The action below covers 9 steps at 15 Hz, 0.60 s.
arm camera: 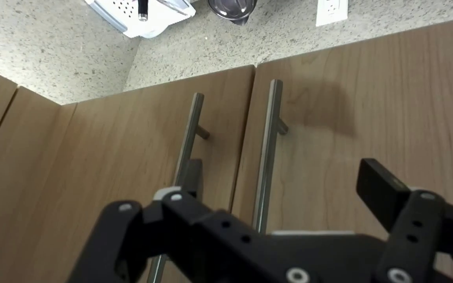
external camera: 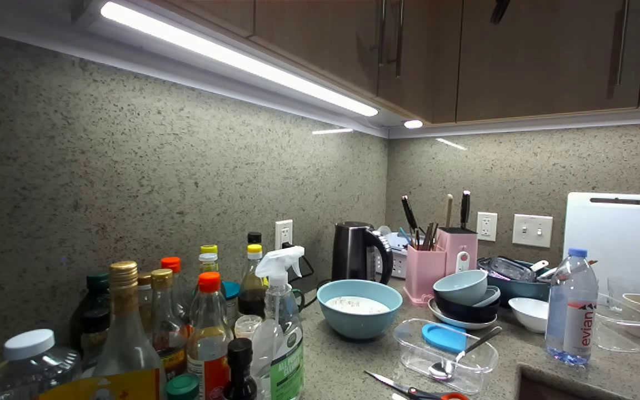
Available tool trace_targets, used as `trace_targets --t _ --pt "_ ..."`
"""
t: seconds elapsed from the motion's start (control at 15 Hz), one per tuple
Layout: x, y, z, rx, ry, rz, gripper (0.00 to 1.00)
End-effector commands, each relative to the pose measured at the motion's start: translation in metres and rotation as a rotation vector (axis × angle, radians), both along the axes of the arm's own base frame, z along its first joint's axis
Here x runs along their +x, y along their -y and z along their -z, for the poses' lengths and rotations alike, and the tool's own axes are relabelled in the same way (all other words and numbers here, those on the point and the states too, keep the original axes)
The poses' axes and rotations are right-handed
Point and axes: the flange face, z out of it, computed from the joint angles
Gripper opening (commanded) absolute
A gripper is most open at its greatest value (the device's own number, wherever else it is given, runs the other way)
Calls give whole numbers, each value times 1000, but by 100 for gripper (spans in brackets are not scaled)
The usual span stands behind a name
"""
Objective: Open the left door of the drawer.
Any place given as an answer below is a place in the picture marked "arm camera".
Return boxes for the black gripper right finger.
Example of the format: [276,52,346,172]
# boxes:
[356,158,453,283]

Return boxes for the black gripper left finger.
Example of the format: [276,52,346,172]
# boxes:
[68,158,291,283]

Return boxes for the wooden upper cabinets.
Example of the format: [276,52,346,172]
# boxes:
[0,85,76,283]

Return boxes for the white dish rack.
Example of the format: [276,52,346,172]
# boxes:
[84,0,199,40]

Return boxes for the black electric kettle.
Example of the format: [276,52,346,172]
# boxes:
[206,0,260,27]

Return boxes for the white wall outlet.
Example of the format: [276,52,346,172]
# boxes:
[315,0,351,29]

